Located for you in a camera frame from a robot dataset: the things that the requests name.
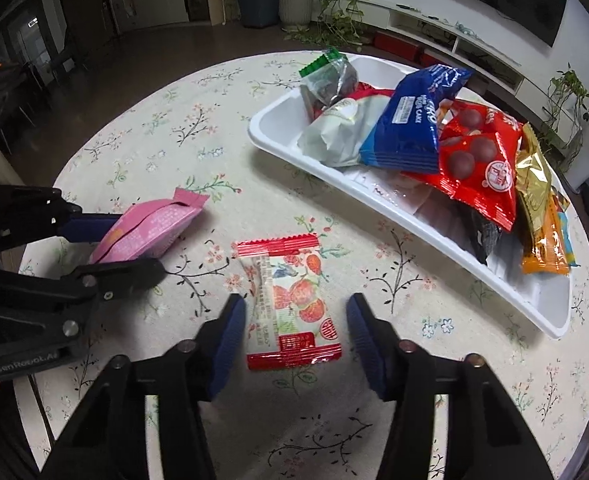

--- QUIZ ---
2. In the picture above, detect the red white fruit candy wrapper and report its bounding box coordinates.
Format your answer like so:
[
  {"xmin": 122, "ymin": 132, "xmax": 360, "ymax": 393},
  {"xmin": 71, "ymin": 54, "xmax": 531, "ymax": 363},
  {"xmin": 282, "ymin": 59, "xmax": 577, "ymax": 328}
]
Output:
[{"xmin": 235, "ymin": 233, "xmax": 342, "ymax": 372}]

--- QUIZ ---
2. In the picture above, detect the pink snack bar wrapper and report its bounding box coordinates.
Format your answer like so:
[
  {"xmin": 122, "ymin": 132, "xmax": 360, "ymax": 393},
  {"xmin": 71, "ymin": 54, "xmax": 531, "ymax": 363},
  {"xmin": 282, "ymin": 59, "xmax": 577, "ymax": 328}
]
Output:
[{"xmin": 89, "ymin": 188, "xmax": 209, "ymax": 264}]

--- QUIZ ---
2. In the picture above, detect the red chocolate ball bag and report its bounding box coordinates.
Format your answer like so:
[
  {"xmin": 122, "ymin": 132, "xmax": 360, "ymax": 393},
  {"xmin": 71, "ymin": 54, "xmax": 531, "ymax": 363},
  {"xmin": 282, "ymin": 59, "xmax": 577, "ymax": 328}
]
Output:
[{"xmin": 406, "ymin": 100, "xmax": 523, "ymax": 232}]

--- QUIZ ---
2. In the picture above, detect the gold snack wrapper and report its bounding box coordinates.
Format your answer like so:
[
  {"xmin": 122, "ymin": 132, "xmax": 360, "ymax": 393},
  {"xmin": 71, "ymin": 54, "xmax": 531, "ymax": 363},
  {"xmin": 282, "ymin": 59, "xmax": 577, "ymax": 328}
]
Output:
[{"xmin": 515, "ymin": 122, "xmax": 552, "ymax": 243}]

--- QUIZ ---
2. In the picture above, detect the black snack pouch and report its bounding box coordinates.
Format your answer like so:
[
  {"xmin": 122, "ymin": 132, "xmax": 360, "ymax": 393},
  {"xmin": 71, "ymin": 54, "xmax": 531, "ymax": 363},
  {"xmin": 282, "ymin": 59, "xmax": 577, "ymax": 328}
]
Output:
[{"xmin": 467, "ymin": 209, "xmax": 503, "ymax": 264}]

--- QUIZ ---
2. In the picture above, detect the orange snack bar wrapper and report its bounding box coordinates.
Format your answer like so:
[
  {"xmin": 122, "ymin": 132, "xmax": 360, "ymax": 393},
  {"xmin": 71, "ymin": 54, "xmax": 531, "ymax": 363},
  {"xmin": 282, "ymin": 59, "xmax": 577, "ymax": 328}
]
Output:
[{"xmin": 521, "ymin": 193, "xmax": 570, "ymax": 275}]

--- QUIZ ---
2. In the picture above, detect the dark grey plant pot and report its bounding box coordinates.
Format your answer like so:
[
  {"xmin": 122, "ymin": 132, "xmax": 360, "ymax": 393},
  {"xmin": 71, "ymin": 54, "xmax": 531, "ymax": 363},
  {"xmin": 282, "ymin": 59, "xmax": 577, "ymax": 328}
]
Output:
[{"xmin": 237, "ymin": 0, "xmax": 279, "ymax": 29}]

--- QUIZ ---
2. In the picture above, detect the white TV cabinet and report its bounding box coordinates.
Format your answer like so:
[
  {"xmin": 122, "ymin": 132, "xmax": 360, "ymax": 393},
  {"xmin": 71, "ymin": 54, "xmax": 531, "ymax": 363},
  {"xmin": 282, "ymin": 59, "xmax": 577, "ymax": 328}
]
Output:
[{"xmin": 359, "ymin": 0, "xmax": 553, "ymax": 119}]

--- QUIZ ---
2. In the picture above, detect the white plastic tray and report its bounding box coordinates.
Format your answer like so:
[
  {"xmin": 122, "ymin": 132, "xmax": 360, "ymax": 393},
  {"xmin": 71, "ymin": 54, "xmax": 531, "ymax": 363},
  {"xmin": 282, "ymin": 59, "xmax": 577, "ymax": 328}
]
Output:
[{"xmin": 249, "ymin": 87, "xmax": 572, "ymax": 339}]

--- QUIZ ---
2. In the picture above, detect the floral tablecloth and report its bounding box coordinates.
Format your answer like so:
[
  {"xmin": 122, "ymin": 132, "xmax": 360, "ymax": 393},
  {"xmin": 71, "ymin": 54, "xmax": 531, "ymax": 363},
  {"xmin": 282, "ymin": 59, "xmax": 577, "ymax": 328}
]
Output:
[{"xmin": 19, "ymin": 52, "xmax": 589, "ymax": 479}]

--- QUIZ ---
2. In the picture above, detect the blue roll cake wrapper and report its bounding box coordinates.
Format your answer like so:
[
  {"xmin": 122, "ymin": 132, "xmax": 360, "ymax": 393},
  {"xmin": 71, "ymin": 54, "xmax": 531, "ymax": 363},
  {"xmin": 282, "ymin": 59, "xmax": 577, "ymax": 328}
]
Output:
[{"xmin": 360, "ymin": 64, "xmax": 473, "ymax": 174}]

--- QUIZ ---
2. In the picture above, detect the white plant pot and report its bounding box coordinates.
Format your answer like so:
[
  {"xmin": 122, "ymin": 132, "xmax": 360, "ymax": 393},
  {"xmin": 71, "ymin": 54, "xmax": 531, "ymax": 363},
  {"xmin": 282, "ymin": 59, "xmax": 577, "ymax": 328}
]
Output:
[{"xmin": 279, "ymin": 0, "xmax": 313, "ymax": 32}]

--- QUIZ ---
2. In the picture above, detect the green red seaweed snack bag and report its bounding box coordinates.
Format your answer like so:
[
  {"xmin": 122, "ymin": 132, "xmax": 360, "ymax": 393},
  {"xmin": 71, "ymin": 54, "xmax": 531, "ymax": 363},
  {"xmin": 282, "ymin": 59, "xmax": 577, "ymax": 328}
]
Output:
[{"xmin": 299, "ymin": 48, "xmax": 359, "ymax": 120}]

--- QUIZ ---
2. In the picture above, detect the blue cartoon snack bag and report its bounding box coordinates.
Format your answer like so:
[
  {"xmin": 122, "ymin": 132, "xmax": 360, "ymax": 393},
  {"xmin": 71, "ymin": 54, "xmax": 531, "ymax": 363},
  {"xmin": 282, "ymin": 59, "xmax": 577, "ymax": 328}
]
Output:
[{"xmin": 552, "ymin": 186, "xmax": 579, "ymax": 268}]

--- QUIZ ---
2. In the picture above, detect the white pale green snack bag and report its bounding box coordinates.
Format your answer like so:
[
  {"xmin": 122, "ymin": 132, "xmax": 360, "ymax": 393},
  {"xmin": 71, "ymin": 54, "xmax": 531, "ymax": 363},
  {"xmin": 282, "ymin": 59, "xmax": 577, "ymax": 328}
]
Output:
[{"xmin": 298, "ymin": 94, "xmax": 390, "ymax": 168}]

